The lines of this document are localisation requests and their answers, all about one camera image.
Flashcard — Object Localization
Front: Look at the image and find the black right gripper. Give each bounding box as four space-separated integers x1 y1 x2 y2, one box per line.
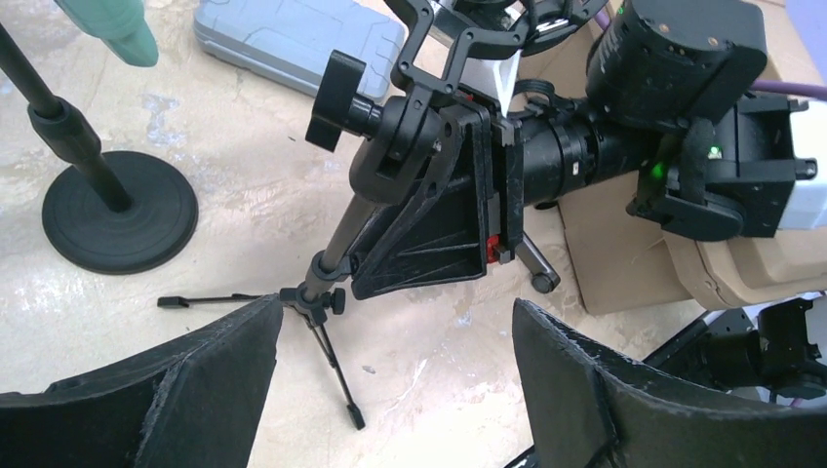
350 0 608 300

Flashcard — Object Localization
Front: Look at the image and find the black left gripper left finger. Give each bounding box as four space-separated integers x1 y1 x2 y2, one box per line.
1 294 283 467

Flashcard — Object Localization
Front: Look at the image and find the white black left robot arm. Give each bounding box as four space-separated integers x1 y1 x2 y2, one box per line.
1 293 826 467

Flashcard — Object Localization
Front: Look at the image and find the black tripod shock-mount stand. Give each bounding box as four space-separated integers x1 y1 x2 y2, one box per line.
156 0 564 432

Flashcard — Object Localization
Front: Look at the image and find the mint green microphone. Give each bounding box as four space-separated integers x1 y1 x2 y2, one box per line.
56 0 159 67

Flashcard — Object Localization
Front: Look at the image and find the black round-base stand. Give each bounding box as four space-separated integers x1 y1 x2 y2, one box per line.
1 30 199 275

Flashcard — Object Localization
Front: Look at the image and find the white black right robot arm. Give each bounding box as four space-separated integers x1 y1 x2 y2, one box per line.
349 1 826 299

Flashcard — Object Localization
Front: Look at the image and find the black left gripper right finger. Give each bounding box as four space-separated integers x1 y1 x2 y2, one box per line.
512 297 826 467

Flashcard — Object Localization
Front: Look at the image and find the tan hard equipment case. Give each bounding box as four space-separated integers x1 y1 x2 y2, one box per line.
519 1 826 316

